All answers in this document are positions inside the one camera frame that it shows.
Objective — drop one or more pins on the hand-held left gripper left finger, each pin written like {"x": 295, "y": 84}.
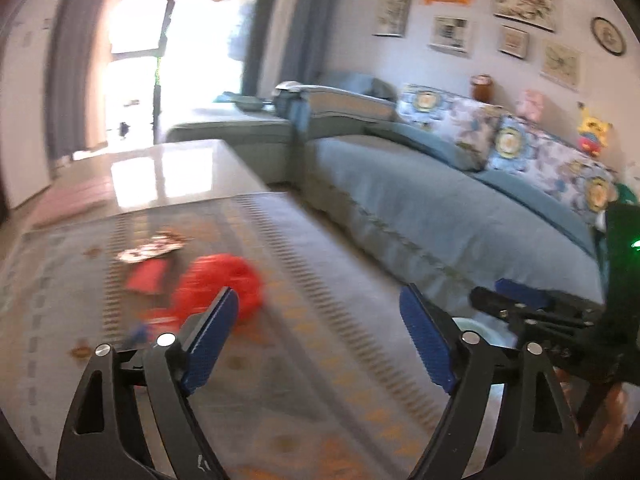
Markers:
{"x": 210, "y": 345}

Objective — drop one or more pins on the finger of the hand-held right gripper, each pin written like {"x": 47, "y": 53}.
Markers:
{"x": 492, "y": 301}
{"x": 525, "y": 292}

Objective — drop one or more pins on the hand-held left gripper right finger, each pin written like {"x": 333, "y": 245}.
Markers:
{"x": 427, "y": 340}

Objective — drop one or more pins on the red plastic bag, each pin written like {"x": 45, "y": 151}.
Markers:
{"x": 215, "y": 275}

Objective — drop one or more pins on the flat red packet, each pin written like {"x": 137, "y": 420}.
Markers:
{"x": 147, "y": 275}

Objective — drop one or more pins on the blue grey sofa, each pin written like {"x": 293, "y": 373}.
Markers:
{"x": 425, "y": 215}

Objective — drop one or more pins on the red white snack wrapper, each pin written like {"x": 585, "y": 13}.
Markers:
{"x": 150, "y": 249}

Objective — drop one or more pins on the yellow plush toy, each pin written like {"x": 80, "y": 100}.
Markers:
{"x": 592, "y": 127}

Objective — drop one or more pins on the blue cushion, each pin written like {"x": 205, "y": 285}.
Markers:
{"x": 430, "y": 145}

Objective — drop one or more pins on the pink plush toy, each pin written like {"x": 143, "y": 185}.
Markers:
{"x": 531, "y": 105}

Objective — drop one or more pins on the brown owl toy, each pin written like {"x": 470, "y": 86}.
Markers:
{"x": 482, "y": 89}

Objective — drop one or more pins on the dark metal bowl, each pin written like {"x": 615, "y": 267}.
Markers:
{"x": 248, "y": 102}

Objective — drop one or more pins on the folded throw on sofa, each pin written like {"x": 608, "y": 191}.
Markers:
{"x": 290, "y": 92}

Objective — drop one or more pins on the white framed print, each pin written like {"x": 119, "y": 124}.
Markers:
{"x": 450, "y": 35}

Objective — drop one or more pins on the grey curtain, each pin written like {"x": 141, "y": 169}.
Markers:
{"x": 80, "y": 60}
{"x": 305, "y": 25}

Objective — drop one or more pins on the hanging dark clothes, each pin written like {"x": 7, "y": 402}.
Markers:
{"x": 242, "y": 30}

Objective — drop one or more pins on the pale floral wall picture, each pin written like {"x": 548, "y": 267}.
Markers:
{"x": 561, "y": 65}

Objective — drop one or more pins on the round wall plate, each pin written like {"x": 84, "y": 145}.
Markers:
{"x": 608, "y": 36}

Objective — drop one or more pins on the small square wall picture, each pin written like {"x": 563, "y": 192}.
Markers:
{"x": 513, "y": 41}

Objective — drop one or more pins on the large floral wall picture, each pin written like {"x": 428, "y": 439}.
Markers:
{"x": 524, "y": 2}

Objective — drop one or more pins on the tall framed wall picture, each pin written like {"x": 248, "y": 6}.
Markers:
{"x": 392, "y": 16}

